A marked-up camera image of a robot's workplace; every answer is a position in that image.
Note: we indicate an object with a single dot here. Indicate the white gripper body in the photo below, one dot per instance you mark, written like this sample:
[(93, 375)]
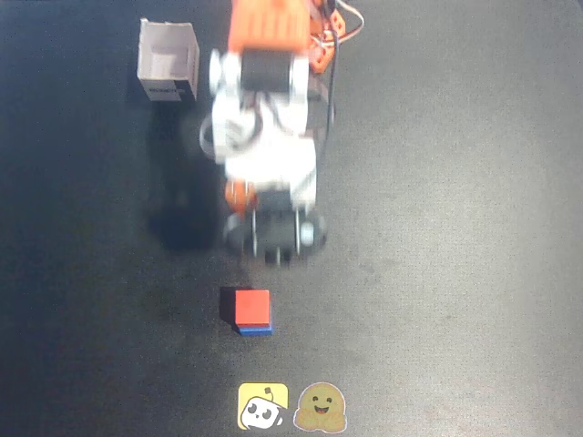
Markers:
[(274, 232)]

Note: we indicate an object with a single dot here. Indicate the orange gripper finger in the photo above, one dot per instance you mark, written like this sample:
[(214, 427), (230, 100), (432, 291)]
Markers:
[(238, 196)]

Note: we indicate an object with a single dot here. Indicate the red cube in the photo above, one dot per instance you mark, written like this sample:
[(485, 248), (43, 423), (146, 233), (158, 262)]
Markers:
[(252, 307)]

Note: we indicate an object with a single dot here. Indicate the blue cube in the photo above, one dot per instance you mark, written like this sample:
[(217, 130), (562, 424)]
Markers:
[(255, 331)]

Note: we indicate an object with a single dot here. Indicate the white cardboard box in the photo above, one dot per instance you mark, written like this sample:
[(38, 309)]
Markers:
[(164, 59)]

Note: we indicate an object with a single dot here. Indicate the yellow robot sticker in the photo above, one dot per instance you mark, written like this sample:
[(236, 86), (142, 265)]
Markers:
[(262, 406)]

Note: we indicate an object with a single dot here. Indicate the hugging face sticker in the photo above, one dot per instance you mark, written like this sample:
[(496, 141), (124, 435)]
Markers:
[(320, 406)]

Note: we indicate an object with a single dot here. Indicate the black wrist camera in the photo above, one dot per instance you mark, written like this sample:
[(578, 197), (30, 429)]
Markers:
[(273, 234)]

